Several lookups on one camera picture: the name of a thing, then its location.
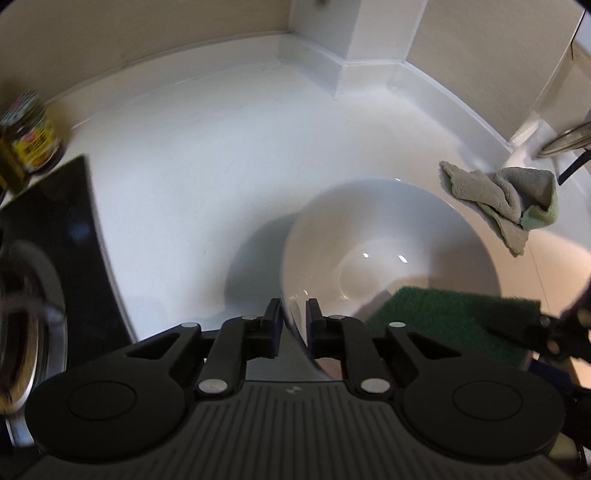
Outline grey and green cloth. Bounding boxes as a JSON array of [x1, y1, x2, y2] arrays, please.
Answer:
[[438, 160, 560, 257]]

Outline white ceramic bowl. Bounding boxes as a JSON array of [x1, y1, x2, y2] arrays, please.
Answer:
[[283, 178, 502, 380]]

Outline green scouring pad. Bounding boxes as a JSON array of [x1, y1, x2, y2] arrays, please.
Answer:
[[366, 286, 542, 368]]

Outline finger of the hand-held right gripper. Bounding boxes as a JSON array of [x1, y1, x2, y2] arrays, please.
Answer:
[[482, 287, 591, 366]]

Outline metal pot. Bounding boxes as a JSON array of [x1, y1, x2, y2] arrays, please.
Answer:
[[0, 240, 70, 449]]

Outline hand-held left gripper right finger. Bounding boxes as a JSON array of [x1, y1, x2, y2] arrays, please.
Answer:
[[306, 298, 463, 400]]

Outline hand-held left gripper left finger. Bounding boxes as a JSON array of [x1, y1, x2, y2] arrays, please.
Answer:
[[124, 298, 282, 400]]

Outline jar with yellow label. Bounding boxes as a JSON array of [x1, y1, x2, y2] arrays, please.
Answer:
[[0, 90, 64, 192]]

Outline black glass cooktop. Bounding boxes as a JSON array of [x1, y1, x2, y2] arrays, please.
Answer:
[[0, 155, 136, 480]]

